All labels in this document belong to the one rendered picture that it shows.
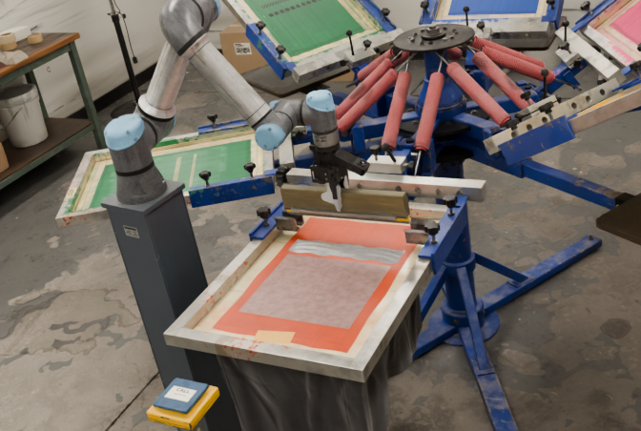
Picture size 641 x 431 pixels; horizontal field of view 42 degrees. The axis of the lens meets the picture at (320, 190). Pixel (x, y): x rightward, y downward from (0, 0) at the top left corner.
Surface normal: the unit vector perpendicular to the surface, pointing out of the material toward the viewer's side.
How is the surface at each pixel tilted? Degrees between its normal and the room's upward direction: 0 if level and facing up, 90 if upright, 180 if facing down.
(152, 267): 90
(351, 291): 0
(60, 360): 0
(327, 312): 0
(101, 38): 90
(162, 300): 90
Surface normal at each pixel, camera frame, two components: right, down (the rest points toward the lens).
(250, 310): -0.16, -0.88
